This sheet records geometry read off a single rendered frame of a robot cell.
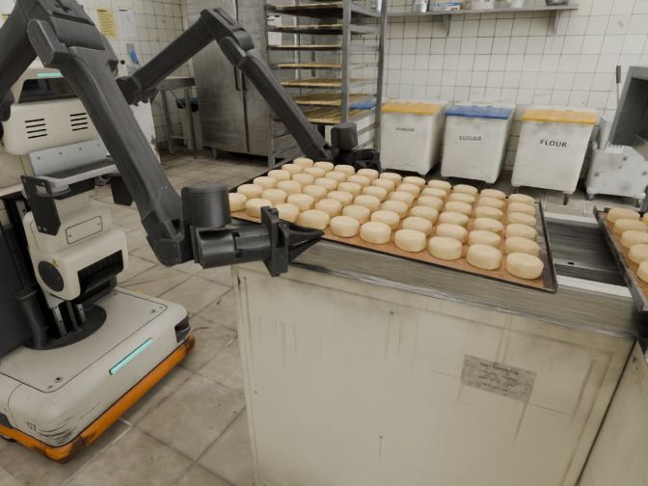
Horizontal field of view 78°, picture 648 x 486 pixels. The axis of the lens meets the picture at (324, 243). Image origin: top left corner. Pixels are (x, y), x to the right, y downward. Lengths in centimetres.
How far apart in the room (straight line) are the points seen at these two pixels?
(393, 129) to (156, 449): 343
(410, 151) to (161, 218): 366
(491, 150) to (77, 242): 341
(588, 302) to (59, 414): 137
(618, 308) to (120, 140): 78
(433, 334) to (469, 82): 406
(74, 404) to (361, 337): 100
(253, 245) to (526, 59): 414
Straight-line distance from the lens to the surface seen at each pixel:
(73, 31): 82
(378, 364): 81
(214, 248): 62
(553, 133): 396
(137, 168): 70
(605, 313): 71
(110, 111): 74
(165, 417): 171
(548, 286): 66
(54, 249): 140
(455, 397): 81
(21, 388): 160
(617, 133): 110
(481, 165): 406
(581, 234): 96
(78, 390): 152
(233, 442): 157
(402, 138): 418
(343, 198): 80
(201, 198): 60
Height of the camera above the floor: 120
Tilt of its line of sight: 25 degrees down
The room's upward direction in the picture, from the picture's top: straight up
